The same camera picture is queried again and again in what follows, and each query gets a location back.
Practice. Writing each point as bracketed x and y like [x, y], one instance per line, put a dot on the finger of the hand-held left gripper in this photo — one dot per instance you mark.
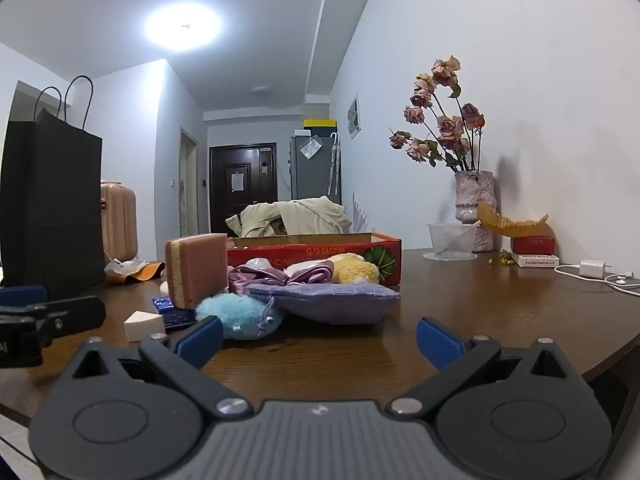
[75, 312]
[22, 295]

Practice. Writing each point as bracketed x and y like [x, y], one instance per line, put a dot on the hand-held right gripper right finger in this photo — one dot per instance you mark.
[440, 342]

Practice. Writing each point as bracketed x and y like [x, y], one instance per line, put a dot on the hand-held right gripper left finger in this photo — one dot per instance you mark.
[202, 341]

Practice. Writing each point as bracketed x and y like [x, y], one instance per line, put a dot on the blue tissue packet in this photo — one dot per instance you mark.
[175, 315]

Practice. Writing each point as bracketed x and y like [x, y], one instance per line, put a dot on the light blue plush toy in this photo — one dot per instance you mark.
[235, 312]

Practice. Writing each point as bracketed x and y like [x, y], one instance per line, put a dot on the pink layered sponge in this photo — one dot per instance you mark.
[197, 270]

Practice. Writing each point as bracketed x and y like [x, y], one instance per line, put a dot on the yellow and white plush toy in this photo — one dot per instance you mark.
[352, 270]

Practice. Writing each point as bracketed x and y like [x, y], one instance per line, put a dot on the orange cardboard box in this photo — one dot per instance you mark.
[310, 249]

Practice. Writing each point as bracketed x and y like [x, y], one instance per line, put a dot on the white wedge makeup sponge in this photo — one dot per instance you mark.
[142, 327]

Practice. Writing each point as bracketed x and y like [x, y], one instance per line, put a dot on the white crumpled paper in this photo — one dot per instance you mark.
[122, 266]

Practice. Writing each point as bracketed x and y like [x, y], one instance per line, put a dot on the brown leather item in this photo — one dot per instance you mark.
[145, 272]

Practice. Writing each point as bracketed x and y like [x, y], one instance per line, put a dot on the purple satin scrunchie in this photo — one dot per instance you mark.
[260, 276]

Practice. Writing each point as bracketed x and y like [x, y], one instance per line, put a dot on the white translucent pouch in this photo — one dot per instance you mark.
[257, 263]

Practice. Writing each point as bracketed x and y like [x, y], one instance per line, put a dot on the black paper bag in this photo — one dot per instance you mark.
[50, 200]

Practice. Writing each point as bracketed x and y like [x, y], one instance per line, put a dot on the pink suitcase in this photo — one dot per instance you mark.
[119, 220]

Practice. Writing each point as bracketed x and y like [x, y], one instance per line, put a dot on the clear plastic cup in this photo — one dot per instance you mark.
[450, 240]

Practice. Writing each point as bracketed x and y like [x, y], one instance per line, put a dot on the yellow dried flower bits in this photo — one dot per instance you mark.
[506, 258]

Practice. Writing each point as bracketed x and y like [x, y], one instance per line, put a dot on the white flat box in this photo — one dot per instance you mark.
[537, 260]

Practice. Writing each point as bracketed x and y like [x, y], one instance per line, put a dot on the red small box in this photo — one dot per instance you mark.
[532, 245]

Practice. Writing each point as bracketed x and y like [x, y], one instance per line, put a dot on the tan ridged ornament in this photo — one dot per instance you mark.
[510, 225]

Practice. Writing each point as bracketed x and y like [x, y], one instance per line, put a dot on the dark brown entrance door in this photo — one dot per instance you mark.
[250, 205]

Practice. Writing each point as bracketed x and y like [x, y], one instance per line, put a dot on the mottled purple vase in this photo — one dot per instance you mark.
[472, 195]

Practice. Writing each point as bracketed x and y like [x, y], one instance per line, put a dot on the white interior door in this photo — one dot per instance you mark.
[189, 185]

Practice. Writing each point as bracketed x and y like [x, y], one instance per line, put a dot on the beige jacket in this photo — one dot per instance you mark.
[300, 215]

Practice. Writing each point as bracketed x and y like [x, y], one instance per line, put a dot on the paper notice on door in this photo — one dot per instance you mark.
[237, 182]

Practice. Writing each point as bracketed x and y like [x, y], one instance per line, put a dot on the white charger plug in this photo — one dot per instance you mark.
[593, 268]

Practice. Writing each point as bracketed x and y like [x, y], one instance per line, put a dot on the grey refrigerator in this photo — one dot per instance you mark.
[310, 180]

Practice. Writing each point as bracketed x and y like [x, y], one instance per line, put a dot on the folded umbrella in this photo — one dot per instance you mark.
[334, 165]

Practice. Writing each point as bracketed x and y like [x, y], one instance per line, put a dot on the bunch of dried roses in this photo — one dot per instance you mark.
[447, 127]

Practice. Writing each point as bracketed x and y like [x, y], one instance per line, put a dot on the paper sheet on refrigerator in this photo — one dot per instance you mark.
[311, 148]

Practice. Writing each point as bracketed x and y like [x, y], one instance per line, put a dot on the yellow and black box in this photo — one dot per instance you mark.
[320, 123]

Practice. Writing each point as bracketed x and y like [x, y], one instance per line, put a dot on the round ceiling light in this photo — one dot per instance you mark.
[182, 27]

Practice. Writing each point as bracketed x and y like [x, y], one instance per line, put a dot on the framed wall picture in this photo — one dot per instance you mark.
[354, 117]

